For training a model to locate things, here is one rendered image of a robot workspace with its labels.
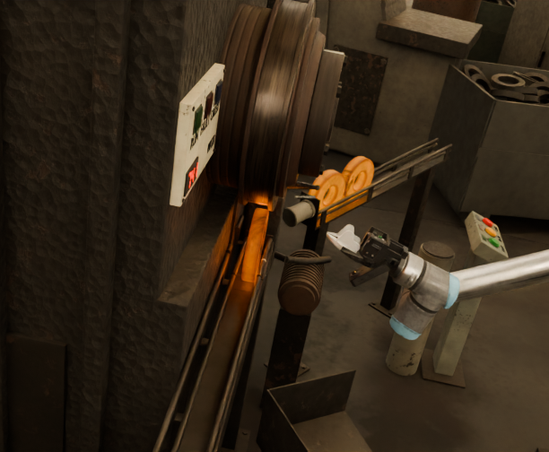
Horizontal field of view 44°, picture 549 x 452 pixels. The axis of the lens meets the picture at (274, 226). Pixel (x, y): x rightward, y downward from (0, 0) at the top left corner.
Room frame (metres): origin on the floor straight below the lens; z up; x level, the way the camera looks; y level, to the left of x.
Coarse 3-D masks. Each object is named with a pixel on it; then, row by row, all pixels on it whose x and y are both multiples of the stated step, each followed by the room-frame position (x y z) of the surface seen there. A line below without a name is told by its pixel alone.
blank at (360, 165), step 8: (352, 160) 2.06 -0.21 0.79; (360, 160) 2.06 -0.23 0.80; (368, 160) 2.08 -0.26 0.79; (344, 168) 2.04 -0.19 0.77; (352, 168) 2.03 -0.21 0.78; (360, 168) 2.05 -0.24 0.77; (368, 168) 2.09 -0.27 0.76; (344, 176) 2.02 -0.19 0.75; (352, 176) 2.02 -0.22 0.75; (360, 176) 2.10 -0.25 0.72; (368, 176) 2.10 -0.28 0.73; (352, 184) 2.03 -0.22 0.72; (360, 184) 2.09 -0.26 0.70; (368, 184) 2.11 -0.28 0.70; (344, 192) 2.01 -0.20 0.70; (352, 192) 2.04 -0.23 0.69
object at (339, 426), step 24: (312, 384) 1.04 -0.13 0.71; (336, 384) 1.07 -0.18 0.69; (264, 408) 0.99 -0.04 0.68; (288, 408) 1.02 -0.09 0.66; (312, 408) 1.05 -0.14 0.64; (336, 408) 1.08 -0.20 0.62; (264, 432) 0.97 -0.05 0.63; (288, 432) 0.91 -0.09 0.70; (312, 432) 1.02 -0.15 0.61; (336, 432) 1.03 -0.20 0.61
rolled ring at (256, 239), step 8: (256, 208) 1.49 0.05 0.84; (256, 216) 1.45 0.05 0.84; (264, 216) 1.45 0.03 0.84; (256, 224) 1.42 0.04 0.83; (264, 224) 1.43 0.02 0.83; (256, 232) 1.41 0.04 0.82; (264, 232) 1.53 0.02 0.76; (248, 240) 1.39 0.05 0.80; (256, 240) 1.40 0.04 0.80; (264, 240) 1.55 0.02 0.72; (248, 248) 1.38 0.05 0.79; (256, 248) 1.39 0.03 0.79; (248, 256) 1.38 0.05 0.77; (256, 256) 1.38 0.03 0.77; (248, 264) 1.38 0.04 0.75; (256, 264) 1.38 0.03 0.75; (248, 272) 1.38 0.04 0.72; (256, 272) 1.41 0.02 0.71; (248, 280) 1.40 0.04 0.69
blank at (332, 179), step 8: (320, 176) 1.93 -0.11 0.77; (328, 176) 1.92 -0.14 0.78; (336, 176) 1.95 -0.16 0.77; (312, 184) 1.91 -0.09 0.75; (320, 184) 1.90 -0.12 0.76; (328, 184) 1.92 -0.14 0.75; (336, 184) 1.96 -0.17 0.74; (344, 184) 2.00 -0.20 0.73; (312, 192) 1.90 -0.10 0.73; (320, 192) 1.90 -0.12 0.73; (328, 192) 1.99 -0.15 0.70; (336, 192) 1.97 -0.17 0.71; (320, 200) 1.91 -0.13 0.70; (328, 200) 1.97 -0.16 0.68; (336, 200) 1.98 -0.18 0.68; (320, 208) 1.91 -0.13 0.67
